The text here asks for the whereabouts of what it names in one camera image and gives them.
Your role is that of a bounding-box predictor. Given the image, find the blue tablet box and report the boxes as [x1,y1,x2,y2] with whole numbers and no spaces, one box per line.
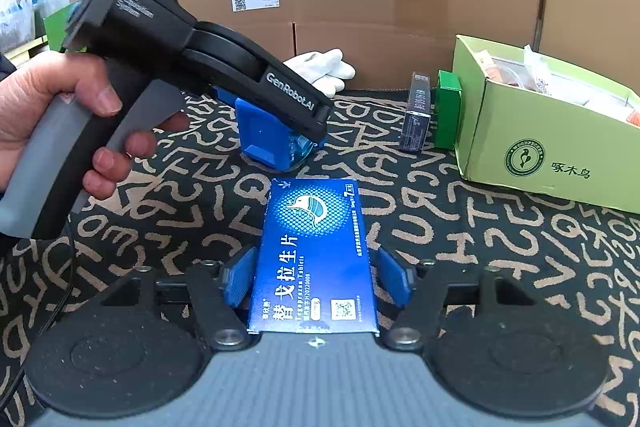
[248,178,378,335]

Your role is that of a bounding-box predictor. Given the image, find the blue medicine bottle box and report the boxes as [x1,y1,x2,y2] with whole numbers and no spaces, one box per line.
[234,98,324,172]

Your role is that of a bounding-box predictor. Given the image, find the dark jacket sleeve forearm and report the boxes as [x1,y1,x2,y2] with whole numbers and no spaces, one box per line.
[0,54,16,81]

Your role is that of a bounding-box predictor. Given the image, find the person's left hand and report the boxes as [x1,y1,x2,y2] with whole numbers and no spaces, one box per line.
[1,51,157,200]

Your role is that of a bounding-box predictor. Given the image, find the green carton far left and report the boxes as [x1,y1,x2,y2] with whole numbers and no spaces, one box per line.
[43,3,76,52]

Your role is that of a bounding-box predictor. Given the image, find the dark blue slim box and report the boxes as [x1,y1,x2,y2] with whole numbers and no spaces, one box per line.
[398,72,431,153]

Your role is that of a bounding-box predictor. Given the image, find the small green box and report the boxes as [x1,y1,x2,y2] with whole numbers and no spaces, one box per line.
[434,70,462,150]

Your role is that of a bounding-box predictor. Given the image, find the white glove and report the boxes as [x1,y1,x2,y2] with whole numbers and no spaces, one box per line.
[284,49,356,98]

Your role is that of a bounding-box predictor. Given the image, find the light green open box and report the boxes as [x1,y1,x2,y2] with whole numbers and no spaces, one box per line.
[452,36,639,212]

